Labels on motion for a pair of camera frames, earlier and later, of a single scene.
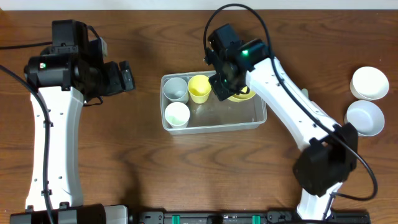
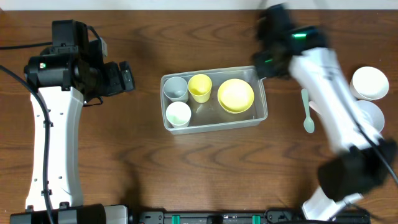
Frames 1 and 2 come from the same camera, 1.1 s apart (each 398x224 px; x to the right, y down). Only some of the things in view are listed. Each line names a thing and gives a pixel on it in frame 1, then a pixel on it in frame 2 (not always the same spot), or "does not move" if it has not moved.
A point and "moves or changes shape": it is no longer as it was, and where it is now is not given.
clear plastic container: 189,105 does not move
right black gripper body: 224,81 to 263,66
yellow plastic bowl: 242,97 moves or changes shape
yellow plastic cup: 199,87 does not move
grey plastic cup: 176,90 does not move
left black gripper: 116,78 does not move
